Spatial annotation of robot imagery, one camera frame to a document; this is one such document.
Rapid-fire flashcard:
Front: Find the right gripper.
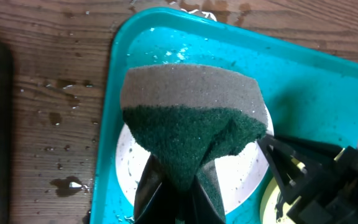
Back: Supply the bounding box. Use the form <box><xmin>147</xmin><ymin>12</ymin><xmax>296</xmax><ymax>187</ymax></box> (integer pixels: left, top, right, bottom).
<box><xmin>257</xmin><ymin>135</ymin><xmax>358</xmax><ymax>224</ymax></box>

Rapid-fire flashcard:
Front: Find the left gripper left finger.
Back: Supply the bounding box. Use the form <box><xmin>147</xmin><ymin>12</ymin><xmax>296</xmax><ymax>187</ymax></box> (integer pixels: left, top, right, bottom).
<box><xmin>134</xmin><ymin>155</ymin><xmax>177</xmax><ymax>224</ymax></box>

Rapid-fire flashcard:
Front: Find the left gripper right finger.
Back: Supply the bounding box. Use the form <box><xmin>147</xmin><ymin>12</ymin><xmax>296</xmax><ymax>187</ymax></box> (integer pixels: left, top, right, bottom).
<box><xmin>184</xmin><ymin>161</ymin><xmax>226</xmax><ymax>224</ymax></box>

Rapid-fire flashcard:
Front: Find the pink speckled plate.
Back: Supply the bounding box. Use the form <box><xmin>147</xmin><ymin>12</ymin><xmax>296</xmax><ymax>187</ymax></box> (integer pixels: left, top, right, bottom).
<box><xmin>115</xmin><ymin>105</ymin><xmax>275</xmax><ymax>215</ymax></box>

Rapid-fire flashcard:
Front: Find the green scrub sponge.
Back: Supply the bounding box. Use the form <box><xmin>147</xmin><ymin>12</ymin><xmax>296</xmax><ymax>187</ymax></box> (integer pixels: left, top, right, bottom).
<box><xmin>120</xmin><ymin>64</ymin><xmax>268</xmax><ymax>216</ymax></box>

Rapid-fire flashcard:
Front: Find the teal plastic tray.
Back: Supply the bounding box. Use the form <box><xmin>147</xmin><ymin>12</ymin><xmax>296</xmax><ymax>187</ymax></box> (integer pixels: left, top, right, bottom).
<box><xmin>90</xmin><ymin>7</ymin><xmax>358</xmax><ymax>223</ymax></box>

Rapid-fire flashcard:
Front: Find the yellow-green speckled plate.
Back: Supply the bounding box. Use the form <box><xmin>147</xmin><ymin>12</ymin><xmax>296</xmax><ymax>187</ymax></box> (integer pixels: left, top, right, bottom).
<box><xmin>260</xmin><ymin>177</ymin><xmax>295</xmax><ymax>224</ymax></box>

